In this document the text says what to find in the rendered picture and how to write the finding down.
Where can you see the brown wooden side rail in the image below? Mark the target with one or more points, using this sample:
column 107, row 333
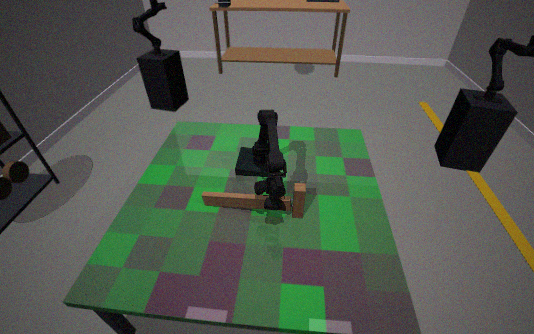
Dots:
column 253, row 201

